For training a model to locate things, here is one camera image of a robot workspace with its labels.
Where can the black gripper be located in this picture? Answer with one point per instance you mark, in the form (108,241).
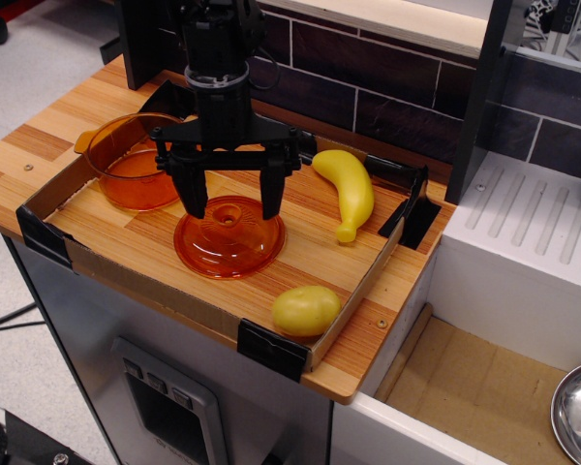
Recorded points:
(226,135)

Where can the orange transparent pot lid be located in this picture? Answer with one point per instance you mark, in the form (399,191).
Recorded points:
(231,241)

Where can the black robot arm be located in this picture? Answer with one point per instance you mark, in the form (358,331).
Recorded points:
(220,37)

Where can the orange transparent pot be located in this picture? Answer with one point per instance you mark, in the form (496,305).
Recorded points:
(123,157)

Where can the yellow toy banana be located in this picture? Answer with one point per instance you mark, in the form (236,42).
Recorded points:
(354,188)

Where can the cardboard fence with black tape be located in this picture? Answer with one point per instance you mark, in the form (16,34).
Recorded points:
(69,222)

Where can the yellow toy potato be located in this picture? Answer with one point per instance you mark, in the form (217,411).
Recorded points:
(306,311)

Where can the grey toy oven front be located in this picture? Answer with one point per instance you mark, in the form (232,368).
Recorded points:
(181,415)

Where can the white toy sink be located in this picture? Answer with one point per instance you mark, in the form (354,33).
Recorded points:
(469,368)

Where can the silver metal bowl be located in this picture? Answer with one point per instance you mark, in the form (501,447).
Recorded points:
(566,414)

